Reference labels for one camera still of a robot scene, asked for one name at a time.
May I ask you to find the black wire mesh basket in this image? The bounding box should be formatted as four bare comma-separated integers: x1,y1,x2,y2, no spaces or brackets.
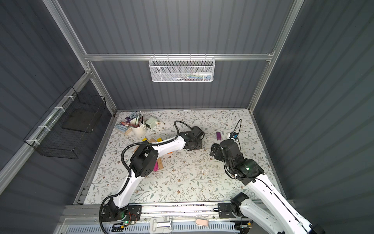
24,88,107,160

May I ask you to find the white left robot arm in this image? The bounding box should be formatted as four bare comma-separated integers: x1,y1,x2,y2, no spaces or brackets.
99,126,205,224

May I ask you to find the magenta building block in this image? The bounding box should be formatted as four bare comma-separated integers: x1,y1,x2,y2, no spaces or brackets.
153,162,159,172

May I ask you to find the white wire mesh basket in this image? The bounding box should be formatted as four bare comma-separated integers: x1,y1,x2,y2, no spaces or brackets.
149,58,216,82

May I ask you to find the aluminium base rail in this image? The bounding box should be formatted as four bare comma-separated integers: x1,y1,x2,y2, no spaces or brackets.
54,200,268,234

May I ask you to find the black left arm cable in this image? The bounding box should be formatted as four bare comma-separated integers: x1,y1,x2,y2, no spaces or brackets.
98,120,193,234

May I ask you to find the purple building block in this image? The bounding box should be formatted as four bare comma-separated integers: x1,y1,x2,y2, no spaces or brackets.
216,132,222,140

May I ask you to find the natural wooden block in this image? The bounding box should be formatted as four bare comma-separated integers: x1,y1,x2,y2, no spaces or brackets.
157,159,164,170

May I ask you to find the pale green small box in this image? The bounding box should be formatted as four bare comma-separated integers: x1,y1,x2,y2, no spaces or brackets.
145,117,160,129

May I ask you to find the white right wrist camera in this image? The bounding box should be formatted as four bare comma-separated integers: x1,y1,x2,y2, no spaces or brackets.
228,132,238,140

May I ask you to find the pink eraser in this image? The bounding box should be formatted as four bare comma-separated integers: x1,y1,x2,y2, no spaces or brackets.
195,219,209,227

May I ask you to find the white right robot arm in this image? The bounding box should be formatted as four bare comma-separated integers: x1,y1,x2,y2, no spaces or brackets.
210,139,325,234

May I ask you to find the blue book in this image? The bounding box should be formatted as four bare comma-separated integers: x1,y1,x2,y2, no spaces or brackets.
114,112,137,134

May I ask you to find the white pen cup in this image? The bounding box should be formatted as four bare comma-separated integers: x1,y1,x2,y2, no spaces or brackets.
129,119,147,137

